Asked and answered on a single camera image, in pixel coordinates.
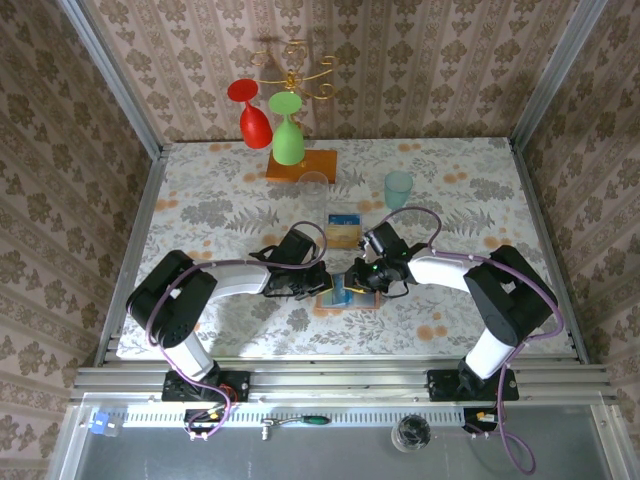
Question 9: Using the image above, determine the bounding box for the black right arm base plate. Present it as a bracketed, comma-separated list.
[427, 368, 520, 403]

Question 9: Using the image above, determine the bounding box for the aluminium corner post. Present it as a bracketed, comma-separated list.
[512, 0, 609, 146]
[57, 0, 166, 159]

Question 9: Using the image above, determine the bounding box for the orange credit card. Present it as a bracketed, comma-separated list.
[327, 224, 361, 250]

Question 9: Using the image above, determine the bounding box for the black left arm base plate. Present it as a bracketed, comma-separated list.
[162, 369, 251, 403]

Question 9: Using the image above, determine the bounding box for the blue plastic connector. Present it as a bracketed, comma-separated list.
[89, 412, 124, 436]

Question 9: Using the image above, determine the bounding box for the clear glass jar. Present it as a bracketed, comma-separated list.
[390, 413, 432, 454]

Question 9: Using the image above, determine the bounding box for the green wine glass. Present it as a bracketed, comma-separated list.
[267, 91, 306, 166]

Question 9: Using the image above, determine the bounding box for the black connector block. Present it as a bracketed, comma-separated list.
[183, 407, 232, 442]
[462, 407, 501, 436]

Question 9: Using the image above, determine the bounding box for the teal plastic tumbler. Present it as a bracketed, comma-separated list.
[383, 170, 415, 210]

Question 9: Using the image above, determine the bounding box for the clear acrylic card box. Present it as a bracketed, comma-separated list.
[322, 199, 364, 251]

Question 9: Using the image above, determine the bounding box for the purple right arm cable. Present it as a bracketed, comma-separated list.
[379, 205, 566, 476]

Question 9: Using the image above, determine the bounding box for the red wine glass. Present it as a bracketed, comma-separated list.
[227, 78, 274, 150]

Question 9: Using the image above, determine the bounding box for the orange wooden rack base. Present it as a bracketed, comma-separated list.
[264, 148, 338, 185]

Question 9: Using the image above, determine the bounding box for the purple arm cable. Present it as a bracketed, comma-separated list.
[379, 205, 566, 476]
[146, 222, 329, 444]

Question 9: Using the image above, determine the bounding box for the aluminium table side rail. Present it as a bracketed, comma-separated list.
[94, 144, 169, 369]
[507, 139, 589, 361]

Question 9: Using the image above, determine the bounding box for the clear drinking glass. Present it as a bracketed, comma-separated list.
[298, 170, 330, 202]

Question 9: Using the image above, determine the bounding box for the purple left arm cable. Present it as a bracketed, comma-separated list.
[146, 222, 329, 444]

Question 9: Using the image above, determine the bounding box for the gold wire glass rack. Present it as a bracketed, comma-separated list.
[249, 39, 337, 101]

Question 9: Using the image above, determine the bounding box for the grey metal tray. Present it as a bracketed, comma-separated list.
[49, 392, 626, 480]

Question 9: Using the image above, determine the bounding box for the green handled ratchet tool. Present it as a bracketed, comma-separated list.
[260, 414, 331, 441]

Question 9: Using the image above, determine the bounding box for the slotted white cable duct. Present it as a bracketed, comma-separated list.
[122, 408, 469, 429]

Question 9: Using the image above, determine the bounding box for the aluminium front frame rail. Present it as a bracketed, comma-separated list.
[69, 355, 619, 405]

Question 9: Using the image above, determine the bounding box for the pink leather card holder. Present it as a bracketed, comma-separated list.
[313, 287, 384, 312]

